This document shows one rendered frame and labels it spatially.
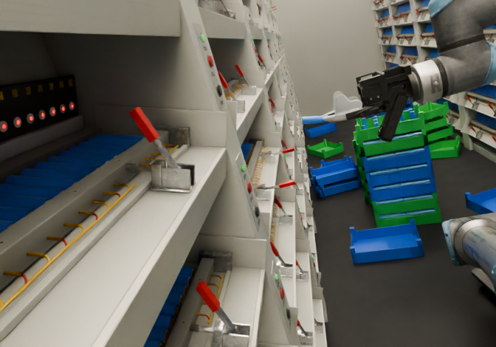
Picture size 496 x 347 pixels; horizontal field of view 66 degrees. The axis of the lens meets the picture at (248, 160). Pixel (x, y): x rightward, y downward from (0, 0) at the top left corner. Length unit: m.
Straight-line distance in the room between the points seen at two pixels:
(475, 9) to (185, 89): 0.64
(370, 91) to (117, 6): 0.66
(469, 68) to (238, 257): 0.63
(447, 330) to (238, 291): 1.05
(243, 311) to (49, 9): 0.41
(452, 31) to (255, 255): 0.63
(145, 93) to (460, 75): 0.66
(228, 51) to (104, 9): 0.91
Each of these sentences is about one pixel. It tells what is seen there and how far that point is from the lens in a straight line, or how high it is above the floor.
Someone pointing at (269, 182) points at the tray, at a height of 0.71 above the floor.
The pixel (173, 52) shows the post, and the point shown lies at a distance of 0.53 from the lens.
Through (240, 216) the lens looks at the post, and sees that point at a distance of 0.57.
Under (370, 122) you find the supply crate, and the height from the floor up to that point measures 0.51.
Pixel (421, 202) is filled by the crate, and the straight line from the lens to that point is 2.03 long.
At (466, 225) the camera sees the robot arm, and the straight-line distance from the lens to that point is 1.36.
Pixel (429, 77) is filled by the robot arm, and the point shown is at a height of 0.87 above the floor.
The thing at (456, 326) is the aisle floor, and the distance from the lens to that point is 1.52.
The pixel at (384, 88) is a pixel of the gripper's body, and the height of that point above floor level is 0.86.
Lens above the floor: 1.02
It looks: 15 degrees down
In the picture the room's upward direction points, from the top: 17 degrees counter-clockwise
